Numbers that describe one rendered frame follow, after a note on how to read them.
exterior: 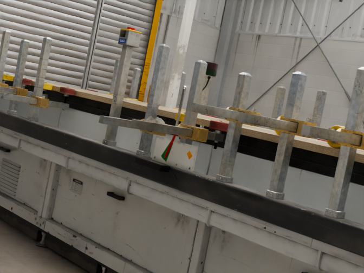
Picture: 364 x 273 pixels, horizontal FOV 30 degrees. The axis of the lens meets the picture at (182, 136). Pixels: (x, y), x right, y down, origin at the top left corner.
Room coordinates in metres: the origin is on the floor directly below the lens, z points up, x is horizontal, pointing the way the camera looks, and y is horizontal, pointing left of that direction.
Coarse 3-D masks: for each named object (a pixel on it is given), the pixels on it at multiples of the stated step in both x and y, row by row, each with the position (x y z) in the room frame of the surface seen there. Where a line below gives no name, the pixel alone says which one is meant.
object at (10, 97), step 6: (0, 96) 3.40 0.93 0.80; (6, 96) 3.42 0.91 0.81; (12, 96) 3.44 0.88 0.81; (18, 96) 3.47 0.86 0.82; (24, 96) 3.49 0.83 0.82; (30, 102) 3.51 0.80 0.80; (36, 102) 3.53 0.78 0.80; (54, 102) 3.60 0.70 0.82; (60, 102) 3.64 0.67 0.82; (66, 108) 3.65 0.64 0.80
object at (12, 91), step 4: (0, 88) 3.66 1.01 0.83; (4, 88) 3.68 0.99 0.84; (8, 88) 3.69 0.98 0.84; (12, 88) 3.71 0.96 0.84; (4, 92) 3.68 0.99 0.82; (8, 92) 3.70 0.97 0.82; (12, 92) 3.71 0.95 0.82; (28, 92) 3.77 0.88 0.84; (32, 92) 3.79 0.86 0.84; (28, 96) 3.78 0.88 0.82
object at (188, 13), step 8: (192, 0) 4.26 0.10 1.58; (192, 8) 4.27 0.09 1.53; (184, 16) 4.27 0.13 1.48; (192, 16) 4.27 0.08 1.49; (184, 24) 4.26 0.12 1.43; (184, 32) 4.25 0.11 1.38; (184, 40) 4.26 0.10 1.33; (184, 48) 4.26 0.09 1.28; (176, 56) 4.27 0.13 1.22; (184, 56) 4.27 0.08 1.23; (176, 64) 4.26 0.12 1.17; (176, 72) 4.25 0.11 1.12; (176, 80) 4.26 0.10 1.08; (176, 88) 4.26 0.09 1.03; (168, 96) 4.27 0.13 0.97; (176, 96) 4.27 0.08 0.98; (168, 104) 4.26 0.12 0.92
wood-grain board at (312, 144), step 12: (60, 84) 4.86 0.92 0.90; (84, 96) 3.59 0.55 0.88; (96, 96) 3.51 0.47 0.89; (108, 96) 3.80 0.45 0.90; (132, 108) 3.26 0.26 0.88; (144, 108) 3.19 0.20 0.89; (168, 108) 3.79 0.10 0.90; (204, 120) 2.86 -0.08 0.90; (216, 120) 3.09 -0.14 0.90; (252, 132) 2.64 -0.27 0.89; (264, 132) 2.63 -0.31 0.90; (300, 144) 2.46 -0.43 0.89; (312, 144) 2.42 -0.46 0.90; (324, 144) 2.62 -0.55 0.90; (336, 156) 2.33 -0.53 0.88; (360, 156) 2.26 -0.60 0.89
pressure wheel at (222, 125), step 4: (212, 120) 2.67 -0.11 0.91; (220, 120) 2.70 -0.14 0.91; (212, 124) 2.66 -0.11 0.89; (216, 124) 2.65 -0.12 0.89; (220, 124) 2.65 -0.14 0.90; (224, 124) 2.65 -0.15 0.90; (228, 124) 2.67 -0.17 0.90; (212, 128) 2.66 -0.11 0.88; (216, 128) 2.65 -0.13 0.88; (220, 128) 2.65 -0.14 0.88; (224, 128) 2.66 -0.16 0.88; (216, 132) 2.68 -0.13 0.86; (220, 132) 2.68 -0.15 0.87; (216, 144) 2.69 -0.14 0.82; (216, 148) 2.69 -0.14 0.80
